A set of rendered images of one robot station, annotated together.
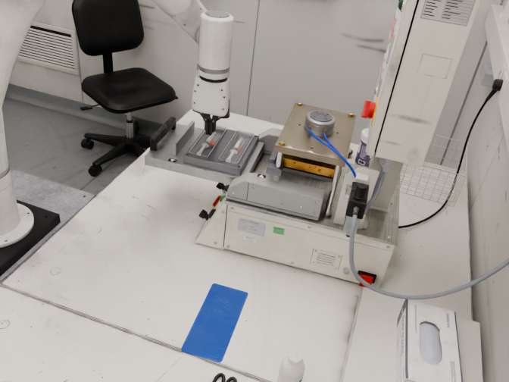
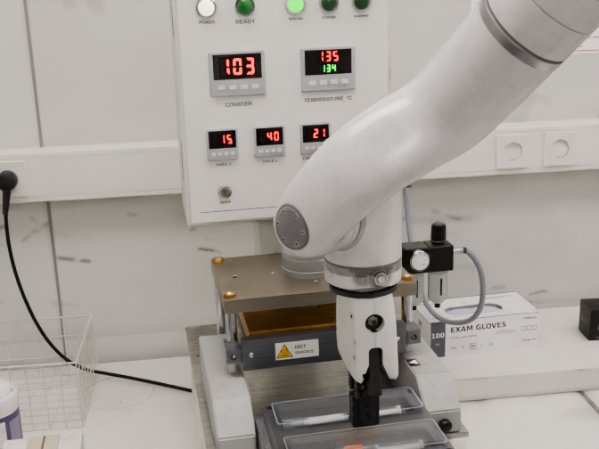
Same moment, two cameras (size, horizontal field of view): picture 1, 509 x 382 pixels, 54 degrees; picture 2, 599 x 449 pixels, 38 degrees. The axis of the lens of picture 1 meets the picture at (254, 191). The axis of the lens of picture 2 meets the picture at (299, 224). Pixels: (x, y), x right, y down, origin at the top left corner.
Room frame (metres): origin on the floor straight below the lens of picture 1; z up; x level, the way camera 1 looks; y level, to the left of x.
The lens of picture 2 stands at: (1.65, 0.96, 1.53)
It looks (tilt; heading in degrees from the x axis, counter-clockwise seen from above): 17 degrees down; 249
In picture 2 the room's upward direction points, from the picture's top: 2 degrees counter-clockwise
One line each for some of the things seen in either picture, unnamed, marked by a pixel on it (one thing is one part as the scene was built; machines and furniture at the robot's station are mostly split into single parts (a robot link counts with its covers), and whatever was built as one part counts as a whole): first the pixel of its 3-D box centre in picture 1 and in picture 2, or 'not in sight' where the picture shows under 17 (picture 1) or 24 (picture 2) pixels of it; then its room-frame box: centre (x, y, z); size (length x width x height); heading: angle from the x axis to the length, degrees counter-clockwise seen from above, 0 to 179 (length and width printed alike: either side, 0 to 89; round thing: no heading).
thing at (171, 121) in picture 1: (163, 133); not in sight; (1.29, 0.29, 0.99); 0.15 x 0.02 x 0.04; 169
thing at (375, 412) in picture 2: (204, 121); (367, 404); (1.27, 0.16, 1.06); 0.03 x 0.03 x 0.07; 79
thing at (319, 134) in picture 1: (327, 142); (317, 278); (1.18, -0.18, 1.08); 0.31 x 0.24 x 0.13; 169
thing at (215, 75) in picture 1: (213, 70); (363, 269); (1.26, 0.15, 1.21); 0.09 x 0.08 x 0.03; 79
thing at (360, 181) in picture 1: (353, 205); (424, 268); (0.97, -0.23, 1.05); 0.15 x 0.05 x 0.15; 169
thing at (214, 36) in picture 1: (215, 39); (359, 198); (1.27, 0.15, 1.30); 0.09 x 0.08 x 0.13; 26
